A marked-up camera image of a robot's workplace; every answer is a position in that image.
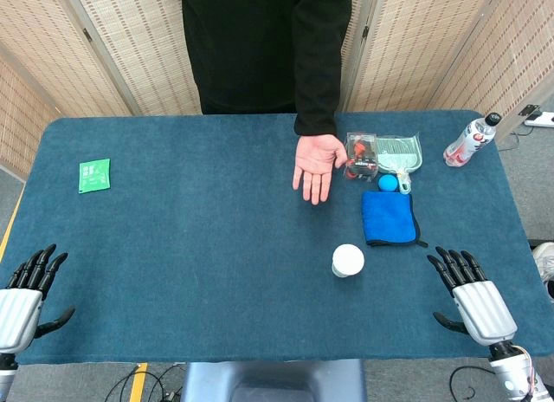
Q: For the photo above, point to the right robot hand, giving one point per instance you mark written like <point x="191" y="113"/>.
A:
<point x="485" y="309"/>

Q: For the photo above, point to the person's bare hand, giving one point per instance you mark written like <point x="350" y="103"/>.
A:
<point x="316" y="164"/>

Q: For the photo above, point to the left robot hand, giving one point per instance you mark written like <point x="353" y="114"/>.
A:
<point x="17" y="313"/>

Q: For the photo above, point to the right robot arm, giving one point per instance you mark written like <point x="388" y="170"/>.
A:
<point x="513" y="369"/>

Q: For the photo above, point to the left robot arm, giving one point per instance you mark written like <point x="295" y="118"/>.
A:
<point x="6" y="376"/>

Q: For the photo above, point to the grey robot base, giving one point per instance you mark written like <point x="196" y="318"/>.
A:
<point x="272" y="381"/>

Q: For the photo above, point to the person's black sleeved forearm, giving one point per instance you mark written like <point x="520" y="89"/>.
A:
<point x="319" y="55"/>

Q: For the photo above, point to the white round container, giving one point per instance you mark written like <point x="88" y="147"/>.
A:
<point x="347" y="261"/>

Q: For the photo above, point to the person's black torso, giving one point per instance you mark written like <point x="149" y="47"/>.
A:
<point x="242" y="47"/>

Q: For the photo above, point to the red black packaged item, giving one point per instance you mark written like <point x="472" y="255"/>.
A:
<point x="361" y="156"/>

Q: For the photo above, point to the blue ball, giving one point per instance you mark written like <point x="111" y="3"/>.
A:
<point x="386" y="182"/>

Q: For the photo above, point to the white sneaker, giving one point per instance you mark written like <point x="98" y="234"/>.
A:
<point x="545" y="263"/>

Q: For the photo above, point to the mint green dustpan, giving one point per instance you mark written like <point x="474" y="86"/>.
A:
<point x="398" y="153"/>

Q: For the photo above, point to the blue microfiber cloth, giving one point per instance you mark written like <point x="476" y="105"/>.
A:
<point x="388" y="218"/>

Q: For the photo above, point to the blue table cloth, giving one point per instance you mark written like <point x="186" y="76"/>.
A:
<point x="268" y="241"/>

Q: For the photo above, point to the yellow floor tape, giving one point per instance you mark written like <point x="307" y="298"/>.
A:
<point x="138" y="382"/>

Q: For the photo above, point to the plastic drink bottle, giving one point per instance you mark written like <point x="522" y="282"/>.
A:
<point x="469" y="142"/>

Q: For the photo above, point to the green sachet packet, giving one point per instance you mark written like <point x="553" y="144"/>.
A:
<point x="94" y="175"/>

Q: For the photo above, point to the woven folding screen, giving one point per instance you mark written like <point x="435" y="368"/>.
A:
<point x="78" y="60"/>
<point x="450" y="47"/>

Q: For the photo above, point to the white power strip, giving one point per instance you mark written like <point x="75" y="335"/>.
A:
<point x="541" y="118"/>

